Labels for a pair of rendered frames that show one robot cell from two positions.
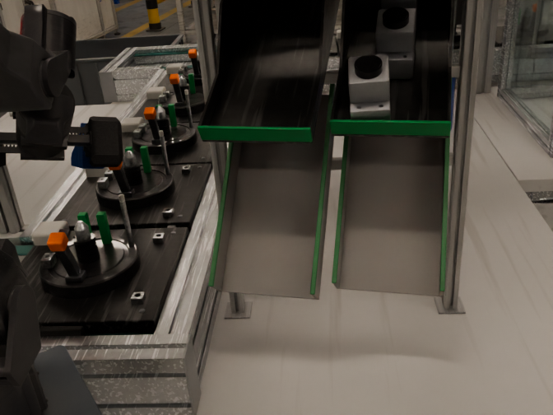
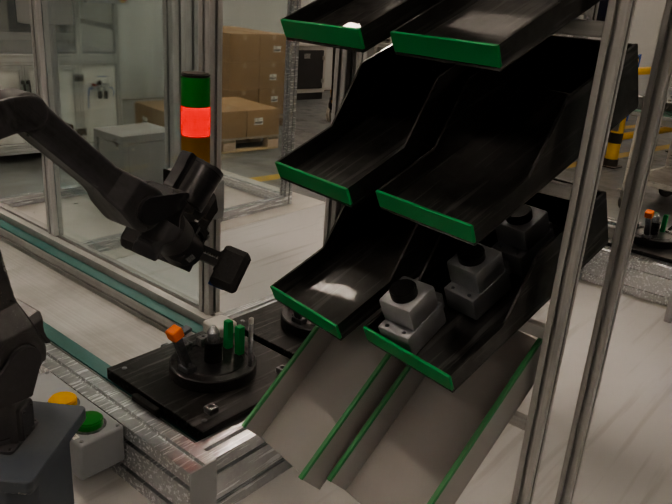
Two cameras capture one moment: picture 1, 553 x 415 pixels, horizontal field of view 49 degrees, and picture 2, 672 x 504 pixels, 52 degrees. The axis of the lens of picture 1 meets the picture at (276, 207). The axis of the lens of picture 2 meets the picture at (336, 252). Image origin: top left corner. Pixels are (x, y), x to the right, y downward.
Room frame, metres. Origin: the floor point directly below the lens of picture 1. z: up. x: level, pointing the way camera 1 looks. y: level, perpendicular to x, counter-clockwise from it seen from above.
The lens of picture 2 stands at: (0.04, -0.43, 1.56)
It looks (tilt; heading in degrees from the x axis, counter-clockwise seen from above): 21 degrees down; 34
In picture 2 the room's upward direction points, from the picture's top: 4 degrees clockwise
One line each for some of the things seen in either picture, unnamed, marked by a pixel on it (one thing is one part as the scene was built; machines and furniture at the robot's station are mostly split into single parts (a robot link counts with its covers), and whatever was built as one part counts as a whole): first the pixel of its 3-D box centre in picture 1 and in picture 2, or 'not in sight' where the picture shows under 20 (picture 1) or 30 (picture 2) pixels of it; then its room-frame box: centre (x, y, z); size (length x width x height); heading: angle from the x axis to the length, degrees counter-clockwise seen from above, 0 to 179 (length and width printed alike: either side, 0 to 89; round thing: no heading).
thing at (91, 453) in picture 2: not in sight; (64, 421); (0.55, 0.38, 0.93); 0.21 x 0.07 x 0.06; 85
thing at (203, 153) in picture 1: (162, 123); not in sight; (1.25, 0.23, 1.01); 0.24 x 0.24 x 0.13; 85
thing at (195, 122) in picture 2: not in sight; (195, 120); (0.89, 0.45, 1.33); 0.05 x 0.05 x 0.05
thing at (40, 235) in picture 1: (52, 237); (220, 330); (0.86, 0.36, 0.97); 0.05 x 0.05 x 0.04; 85
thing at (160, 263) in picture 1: (93, 275); (213, 374); (0.75, 0.27, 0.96); 0.24 x 0.24 x 0.02; 85
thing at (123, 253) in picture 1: (90, 264); (213, 364); (0.75, 0.27, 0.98); 0.14 x 0.14 x 0.02
